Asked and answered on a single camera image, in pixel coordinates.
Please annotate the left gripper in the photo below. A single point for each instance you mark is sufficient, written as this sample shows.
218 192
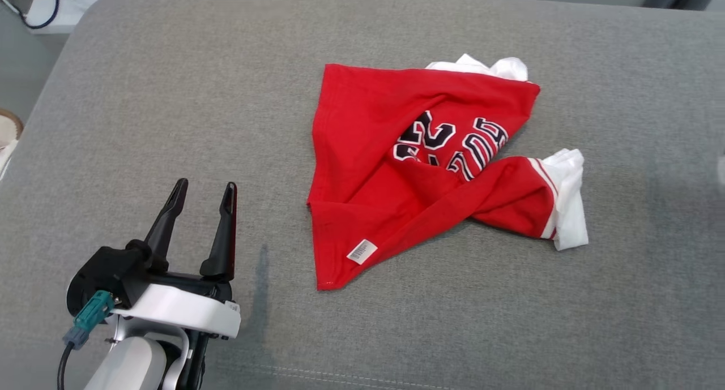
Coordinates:
187 313

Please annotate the red jersey white sleeves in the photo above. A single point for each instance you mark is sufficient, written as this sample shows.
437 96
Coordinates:
385 209

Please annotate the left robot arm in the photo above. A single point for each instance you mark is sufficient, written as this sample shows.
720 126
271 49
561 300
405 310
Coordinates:
136 361

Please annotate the grey fabric sofa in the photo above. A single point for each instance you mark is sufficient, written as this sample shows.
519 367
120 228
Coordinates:
170 124

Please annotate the beige round basket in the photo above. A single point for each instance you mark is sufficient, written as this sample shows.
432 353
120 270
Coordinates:
8 129

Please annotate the white power strip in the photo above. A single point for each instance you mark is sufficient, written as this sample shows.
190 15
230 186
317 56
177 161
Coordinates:
62 13

